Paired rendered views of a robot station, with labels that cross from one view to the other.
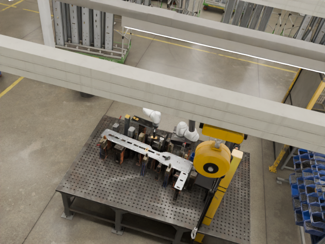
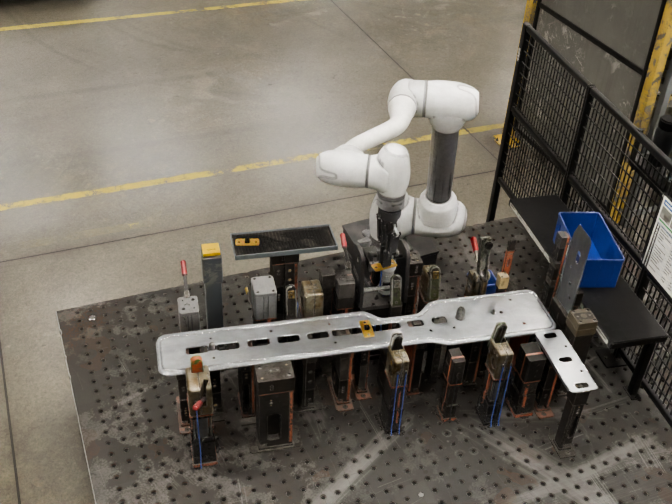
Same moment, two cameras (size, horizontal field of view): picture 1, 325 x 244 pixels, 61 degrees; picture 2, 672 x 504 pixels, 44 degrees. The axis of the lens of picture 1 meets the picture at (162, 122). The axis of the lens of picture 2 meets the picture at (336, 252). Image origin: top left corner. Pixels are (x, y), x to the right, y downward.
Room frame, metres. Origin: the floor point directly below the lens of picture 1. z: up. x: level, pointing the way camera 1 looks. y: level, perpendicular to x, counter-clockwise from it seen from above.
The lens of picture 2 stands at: (0.90, 1.35, 2.94)
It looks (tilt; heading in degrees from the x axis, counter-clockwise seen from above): 37 degrees down; 329
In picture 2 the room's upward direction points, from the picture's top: 3 degrees clockwise
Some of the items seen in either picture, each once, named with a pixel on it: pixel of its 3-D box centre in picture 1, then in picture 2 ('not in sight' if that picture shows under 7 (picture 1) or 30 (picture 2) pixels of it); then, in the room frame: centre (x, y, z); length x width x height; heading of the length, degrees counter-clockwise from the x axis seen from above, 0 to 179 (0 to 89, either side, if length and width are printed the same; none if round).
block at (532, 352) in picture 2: (175, 180); (525, 379); (2.35, -0.32, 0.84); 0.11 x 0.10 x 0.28; 164
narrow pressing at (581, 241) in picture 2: not in sight; (573, 270); (2.47, -0.55, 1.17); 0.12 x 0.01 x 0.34; 164
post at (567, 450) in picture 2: (176, 193); (570, 416); (2.14, -0.34, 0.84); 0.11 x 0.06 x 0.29; 164
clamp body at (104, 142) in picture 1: (103, 148); (202, 417); (2.66, 0.77, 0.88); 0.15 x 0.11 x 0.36; 164
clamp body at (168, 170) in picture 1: (166, 176); (493, 382); (2.37, -0.19, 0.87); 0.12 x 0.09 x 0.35; 164
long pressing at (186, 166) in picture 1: (145, 149); (361, 332); (2.68, 0.17, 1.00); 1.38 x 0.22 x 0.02; 74
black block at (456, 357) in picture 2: (158, 172); (452, 385); (2.44, -0.07, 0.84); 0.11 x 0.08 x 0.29; 164
